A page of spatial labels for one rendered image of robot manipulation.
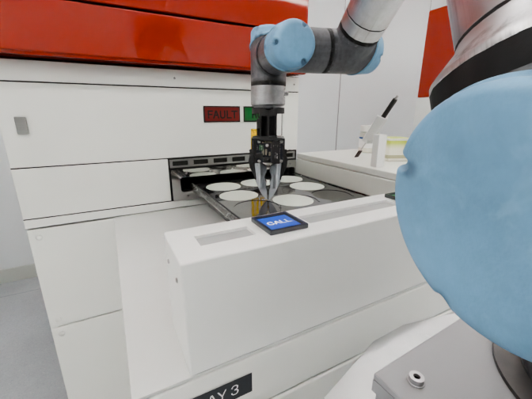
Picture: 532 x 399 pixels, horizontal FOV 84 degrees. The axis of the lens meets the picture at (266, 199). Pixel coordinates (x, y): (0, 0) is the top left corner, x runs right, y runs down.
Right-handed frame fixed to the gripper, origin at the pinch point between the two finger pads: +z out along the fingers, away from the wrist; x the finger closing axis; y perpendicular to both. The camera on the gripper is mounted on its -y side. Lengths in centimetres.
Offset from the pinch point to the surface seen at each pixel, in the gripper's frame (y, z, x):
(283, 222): 33.1, -5.0, 2.0
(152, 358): 40.9, 9.4, -13.8
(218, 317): 41.9, 2.8, -5.4
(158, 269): 20.2, 9.5, -20.5
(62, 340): 0, 44, -59
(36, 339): -53, 92, -118
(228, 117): -25.2, -17.5, -12.4
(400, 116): -284, -15, 153
